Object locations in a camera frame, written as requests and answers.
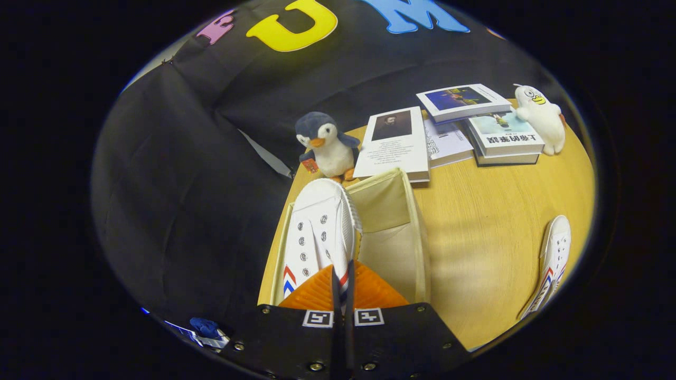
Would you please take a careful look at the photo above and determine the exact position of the white duck plush toy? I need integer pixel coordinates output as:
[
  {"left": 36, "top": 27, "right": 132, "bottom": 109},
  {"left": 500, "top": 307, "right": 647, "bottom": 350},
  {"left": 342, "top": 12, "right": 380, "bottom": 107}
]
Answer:
[{"left": 513, "top": 84, "right": 566, "bottom": 156}]

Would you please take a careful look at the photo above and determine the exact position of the grey penguin plush toy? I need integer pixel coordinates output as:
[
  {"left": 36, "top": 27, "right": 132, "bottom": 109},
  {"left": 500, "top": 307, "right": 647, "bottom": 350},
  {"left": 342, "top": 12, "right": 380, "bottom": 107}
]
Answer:
[{"left": 295, "top": 111, "right": 361, "bottom": 183}]

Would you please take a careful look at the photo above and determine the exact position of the blue and white object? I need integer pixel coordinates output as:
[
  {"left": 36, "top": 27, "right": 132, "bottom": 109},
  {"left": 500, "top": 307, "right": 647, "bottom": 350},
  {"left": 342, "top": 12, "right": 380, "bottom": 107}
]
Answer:
[{"left": 182, "top": 317, "right": 230, "bottom": 349}]

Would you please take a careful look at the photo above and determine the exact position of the book with portrait cover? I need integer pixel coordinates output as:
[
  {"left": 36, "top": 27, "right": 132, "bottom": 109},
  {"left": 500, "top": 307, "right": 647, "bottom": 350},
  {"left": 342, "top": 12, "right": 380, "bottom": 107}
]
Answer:
[{"left": 353, "top": 106, "right": 431, "bottom": 184}]

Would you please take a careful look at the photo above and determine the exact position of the cream fabric storage box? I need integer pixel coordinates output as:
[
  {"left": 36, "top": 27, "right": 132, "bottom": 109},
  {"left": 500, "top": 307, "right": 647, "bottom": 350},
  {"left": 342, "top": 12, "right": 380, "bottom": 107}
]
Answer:
[{"left": 270, "top": 168, "right": 431, "bottom": 307}]

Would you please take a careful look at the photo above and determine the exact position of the book with blue picture cover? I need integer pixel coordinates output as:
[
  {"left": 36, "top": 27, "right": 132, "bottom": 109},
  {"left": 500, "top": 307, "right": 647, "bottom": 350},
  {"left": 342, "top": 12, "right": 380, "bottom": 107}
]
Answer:
[{"left": 416, "top": 83, "right": 512, "bottom": 124}]

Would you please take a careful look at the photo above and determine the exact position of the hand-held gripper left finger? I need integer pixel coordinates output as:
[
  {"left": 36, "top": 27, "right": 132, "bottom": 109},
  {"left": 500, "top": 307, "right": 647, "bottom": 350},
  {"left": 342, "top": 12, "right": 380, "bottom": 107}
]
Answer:
[{"left": 219, "top": 264, "right": 344, "bottom": 380}]

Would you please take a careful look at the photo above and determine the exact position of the black backdrop cloth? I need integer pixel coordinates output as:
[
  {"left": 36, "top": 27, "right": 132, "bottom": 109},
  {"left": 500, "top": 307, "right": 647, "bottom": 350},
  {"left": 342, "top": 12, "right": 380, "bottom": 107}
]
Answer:
[{"left": 91, "top": 0, "right": 576, "bottom": 328}]

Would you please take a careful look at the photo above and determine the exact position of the white text booklet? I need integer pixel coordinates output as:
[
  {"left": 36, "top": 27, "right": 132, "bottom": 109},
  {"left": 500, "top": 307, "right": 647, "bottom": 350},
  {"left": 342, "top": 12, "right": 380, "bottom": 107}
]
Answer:
[{"left": 422, "top": 119, "right": 475, "bottom": 168}]

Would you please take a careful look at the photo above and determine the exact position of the white book with sea picture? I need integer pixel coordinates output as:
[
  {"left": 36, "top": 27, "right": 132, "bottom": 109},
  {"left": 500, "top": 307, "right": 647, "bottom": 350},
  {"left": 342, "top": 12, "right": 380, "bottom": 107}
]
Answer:
[{"left": 466, "top": 111, "right": 545, "bottom": 158}]

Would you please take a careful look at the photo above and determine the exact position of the white canvas shoe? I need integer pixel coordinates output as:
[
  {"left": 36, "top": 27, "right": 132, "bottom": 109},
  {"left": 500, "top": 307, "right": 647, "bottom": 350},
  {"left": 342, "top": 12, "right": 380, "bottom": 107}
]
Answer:
[
  {"left": 281, "top": 178, "right": 363, "bottom": 312},
  {"left": 519, "top": 215, "right": 572, "bottom": 321}
]

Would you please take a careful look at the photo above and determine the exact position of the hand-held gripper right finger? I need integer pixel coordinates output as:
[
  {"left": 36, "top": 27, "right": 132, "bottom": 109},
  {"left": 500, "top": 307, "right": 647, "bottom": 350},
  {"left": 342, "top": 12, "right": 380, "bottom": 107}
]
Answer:
[{"left": 346, "top": 260, "right": 472, "bottom": 380}]

